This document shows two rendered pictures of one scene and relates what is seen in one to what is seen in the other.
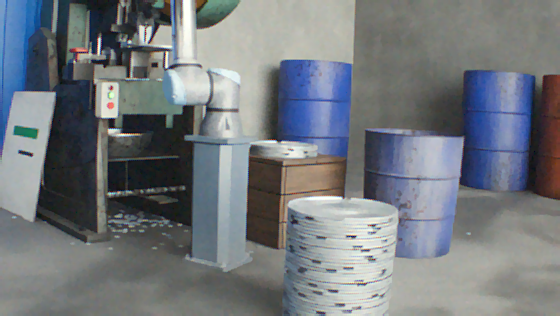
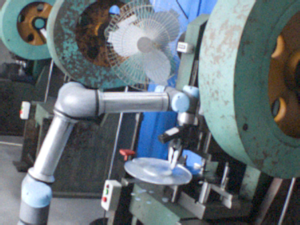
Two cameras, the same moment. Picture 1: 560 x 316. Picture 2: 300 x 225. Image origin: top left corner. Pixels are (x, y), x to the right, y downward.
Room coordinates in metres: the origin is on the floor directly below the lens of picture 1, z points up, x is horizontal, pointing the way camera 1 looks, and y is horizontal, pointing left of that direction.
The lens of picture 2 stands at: (2.66, -1.18, 1.28)
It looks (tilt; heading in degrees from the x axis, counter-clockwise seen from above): 13 degrees down; 107
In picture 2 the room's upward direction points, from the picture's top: 11 degrees clockwise
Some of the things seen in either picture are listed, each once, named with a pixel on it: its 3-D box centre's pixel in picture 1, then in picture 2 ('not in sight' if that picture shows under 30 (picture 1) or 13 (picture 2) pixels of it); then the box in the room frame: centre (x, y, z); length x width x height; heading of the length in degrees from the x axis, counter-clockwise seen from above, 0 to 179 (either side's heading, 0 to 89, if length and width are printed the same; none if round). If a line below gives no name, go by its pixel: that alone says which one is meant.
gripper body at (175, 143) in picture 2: (142, 12); (183, 135); (2.42, 0.60, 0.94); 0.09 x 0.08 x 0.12; 46
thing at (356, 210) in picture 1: (342, 208); not in sight; (1.46, -0.19, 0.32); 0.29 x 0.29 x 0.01
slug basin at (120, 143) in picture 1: (116, 142); not in sight; (2.54, 0.72, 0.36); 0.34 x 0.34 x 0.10
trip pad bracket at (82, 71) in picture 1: (80, 84); (124, 179); (2.16, 0.77, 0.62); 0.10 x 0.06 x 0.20; 136
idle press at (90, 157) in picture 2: not in sight; (114, 90); (1.55, 2.18, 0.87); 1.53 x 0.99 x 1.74; 44
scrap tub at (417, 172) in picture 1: (410, 190); not in sight; (2.30, -0.57, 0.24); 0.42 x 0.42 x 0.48
